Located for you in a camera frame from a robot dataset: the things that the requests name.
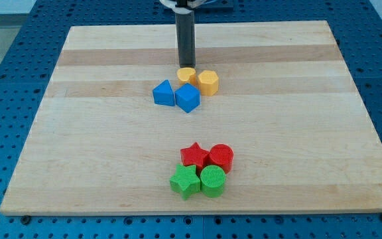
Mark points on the yellow hexagon block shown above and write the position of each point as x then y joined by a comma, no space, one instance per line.
208,82

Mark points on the blue cube block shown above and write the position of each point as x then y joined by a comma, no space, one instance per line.
187,97

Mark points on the red star block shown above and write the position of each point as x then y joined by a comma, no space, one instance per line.
194,155

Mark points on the blue triangle block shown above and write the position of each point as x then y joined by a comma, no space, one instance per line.
163,94

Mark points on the yellow heart block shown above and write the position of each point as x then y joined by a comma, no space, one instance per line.
186,75

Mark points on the red cylinder block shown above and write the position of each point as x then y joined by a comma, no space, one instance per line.
221,155

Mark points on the green star block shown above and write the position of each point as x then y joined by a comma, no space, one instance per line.
185,181

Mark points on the green cylinder block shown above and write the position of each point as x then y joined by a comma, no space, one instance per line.
213,180

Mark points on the black cylindrical pointer tool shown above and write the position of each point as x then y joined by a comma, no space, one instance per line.
185,33

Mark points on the light wooden board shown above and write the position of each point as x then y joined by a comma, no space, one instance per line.
287,105

